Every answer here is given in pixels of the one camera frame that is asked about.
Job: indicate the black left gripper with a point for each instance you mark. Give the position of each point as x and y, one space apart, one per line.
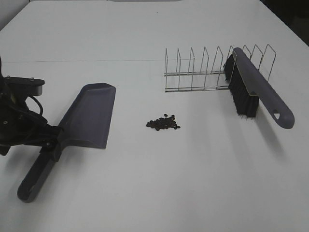
21 126

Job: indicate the grey hand brush black bristles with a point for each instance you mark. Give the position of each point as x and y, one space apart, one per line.
247 87

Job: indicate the grey plastic dustpan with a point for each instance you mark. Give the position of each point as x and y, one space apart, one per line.
86 124

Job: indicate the metal wire dish rack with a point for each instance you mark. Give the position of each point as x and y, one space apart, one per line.
206 71

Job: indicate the pile of coffee beans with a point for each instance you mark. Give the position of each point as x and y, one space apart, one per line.
163 123

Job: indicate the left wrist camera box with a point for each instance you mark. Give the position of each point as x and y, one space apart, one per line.
25 86

